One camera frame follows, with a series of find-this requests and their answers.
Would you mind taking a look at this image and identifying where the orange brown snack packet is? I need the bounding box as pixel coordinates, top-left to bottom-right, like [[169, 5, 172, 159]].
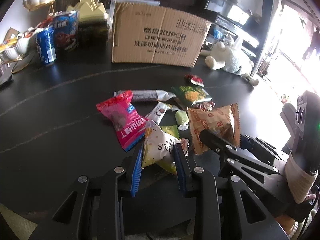
[[187, 103, 240, 155]]

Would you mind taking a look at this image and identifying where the white yellow snack bag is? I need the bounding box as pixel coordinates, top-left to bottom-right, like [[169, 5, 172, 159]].
[[142, 120, 189, 175]]

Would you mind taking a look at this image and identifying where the pink red snack packet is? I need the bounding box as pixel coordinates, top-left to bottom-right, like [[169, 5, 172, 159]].
[[96, 90, 147, 152]]

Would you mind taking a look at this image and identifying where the green cracker packet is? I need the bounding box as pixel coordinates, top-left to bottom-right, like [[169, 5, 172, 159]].
[[171, 86, 212, 110]]

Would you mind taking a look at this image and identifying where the grey white snack bar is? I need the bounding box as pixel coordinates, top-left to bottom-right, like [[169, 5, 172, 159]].
[[113, 90, 176, 102]]

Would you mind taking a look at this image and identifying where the small yellow-green snack packet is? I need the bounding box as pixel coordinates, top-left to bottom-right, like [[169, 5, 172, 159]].
[[160, 125, 180, 139]]

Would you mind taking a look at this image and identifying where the pale green wrapped candy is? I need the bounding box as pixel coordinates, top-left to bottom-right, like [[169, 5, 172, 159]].
[[171, 106, 189, 131]]

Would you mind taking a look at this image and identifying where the white coffee sachet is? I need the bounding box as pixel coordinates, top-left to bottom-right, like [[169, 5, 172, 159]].
[[145, 102, 172, 125]]

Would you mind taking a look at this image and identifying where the small red candy packet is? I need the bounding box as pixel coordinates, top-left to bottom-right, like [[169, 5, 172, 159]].
[[184, 74, 204, 87]]

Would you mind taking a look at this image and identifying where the white plush sheep toy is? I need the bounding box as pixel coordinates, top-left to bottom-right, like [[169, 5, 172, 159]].
[[200, 41, 259, 87]]

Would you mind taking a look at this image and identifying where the brown cardboard box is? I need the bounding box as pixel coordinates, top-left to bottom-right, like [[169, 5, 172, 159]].
[[112, 2, 211, 68]]

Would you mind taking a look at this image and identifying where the blue soda can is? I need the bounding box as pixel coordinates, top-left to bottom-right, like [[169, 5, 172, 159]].
[[36, 26, 56, 66]]

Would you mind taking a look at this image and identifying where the blue milk carton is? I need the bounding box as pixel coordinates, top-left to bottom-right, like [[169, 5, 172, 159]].
[[53, 10, 79, 51]]

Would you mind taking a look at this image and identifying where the yellow mountain-shaped box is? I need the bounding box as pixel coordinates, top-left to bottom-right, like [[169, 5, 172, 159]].
[[66, 0, 108, 23]]

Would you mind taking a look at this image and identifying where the white shell fruit stand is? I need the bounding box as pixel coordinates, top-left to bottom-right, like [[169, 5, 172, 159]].
[[1, 0, 57, 66]]

